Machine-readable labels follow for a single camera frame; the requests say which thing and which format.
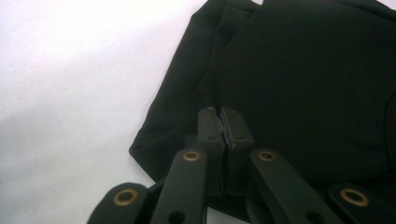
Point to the black shorts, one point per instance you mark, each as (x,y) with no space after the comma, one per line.
(295,77)

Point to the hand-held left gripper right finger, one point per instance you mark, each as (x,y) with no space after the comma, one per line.
(238,140)

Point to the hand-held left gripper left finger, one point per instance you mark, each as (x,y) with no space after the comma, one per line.
(213,140)

